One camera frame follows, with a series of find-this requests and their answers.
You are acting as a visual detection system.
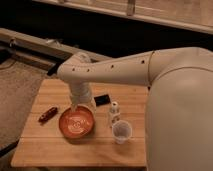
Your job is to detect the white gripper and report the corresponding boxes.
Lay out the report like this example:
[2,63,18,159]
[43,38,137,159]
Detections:
[69,83,93,109]

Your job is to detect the black eraser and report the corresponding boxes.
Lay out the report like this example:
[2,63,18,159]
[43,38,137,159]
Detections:
[94,94,111,106]

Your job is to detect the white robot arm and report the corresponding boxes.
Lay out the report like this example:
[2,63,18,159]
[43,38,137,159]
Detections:
[57,47,213,171]

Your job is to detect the orange ceramic bowl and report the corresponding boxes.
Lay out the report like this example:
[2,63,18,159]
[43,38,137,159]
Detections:
[59,106,95,139]

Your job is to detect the dark red pocket knife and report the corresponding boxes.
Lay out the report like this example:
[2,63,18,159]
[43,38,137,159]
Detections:
[38,107,58,123]

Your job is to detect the small white bottle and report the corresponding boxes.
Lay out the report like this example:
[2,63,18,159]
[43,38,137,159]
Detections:
[108,101,120,126]

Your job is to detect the black cable on floor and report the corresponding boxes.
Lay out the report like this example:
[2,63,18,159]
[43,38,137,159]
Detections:
[0,139,20,158]

